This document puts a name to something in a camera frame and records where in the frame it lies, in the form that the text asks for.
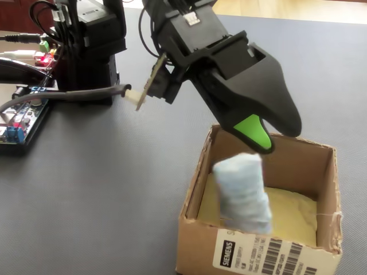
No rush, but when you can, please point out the yellow sponge box lining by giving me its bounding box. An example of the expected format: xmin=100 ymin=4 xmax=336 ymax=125
xmin=197 ymin=172 xmax=319 ymax=248

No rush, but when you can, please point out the blue controller circuit board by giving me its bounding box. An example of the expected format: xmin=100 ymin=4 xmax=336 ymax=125
xmin=0 ymin=85 xmax=54 ymax=156

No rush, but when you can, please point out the open brown cardboard box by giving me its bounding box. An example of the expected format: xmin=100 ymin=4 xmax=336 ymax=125
xmin=175 ymin=123 xmax=343 ymax=275

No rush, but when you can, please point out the small camera circuit board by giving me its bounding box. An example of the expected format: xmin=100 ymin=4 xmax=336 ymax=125
xmin=135 ymin=52 xmax=173 ymax=112

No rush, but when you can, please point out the black curved bar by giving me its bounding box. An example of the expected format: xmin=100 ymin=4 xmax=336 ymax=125
xmin=0 ymin=56 xmax=54 ymax=85

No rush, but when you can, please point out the white USB cable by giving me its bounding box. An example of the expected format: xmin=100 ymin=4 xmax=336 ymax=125
xmin=0 ymin=49 xmax=40 ymax=58

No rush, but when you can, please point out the dark brown wooden cabinet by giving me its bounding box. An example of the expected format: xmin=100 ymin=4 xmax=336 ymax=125
xmin=0 ymin=0 xmax=58 ymax=33

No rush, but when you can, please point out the thin black looped motor cable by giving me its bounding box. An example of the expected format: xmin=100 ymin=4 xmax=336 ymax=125
xmin=138 ymin=7 xmax=162 ymax=58

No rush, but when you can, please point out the white foam block blue thread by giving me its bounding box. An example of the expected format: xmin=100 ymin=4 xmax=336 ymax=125
xmin=212 ymin=152 xmax=274 ymax=234

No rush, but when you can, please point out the black power plug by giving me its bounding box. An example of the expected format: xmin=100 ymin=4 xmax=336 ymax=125
xmin=0 ymin=32 xmax=44 ymax=44

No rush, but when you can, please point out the circuit board with green terminal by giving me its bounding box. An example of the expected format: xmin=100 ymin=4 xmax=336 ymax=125
xmin=32 ymin=40 xmax=63 ymax=69

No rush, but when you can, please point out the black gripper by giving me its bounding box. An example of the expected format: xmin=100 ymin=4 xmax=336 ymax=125
xmin=164 ymin=30 xmax=303 ymax=155

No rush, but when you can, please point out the large black table mat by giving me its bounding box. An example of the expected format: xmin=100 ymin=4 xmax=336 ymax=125
xmin=0 ymin=6 xmax=367 ymax=275

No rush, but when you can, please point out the black camera USB cable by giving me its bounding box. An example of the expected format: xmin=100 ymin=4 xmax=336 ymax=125
xmin=0 ymin=83 xmax=147 ymax=116

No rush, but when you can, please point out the black arm base cable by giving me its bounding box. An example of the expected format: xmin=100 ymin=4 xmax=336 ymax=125
xmin=29 ymin=0 xmax=63 ymax=44

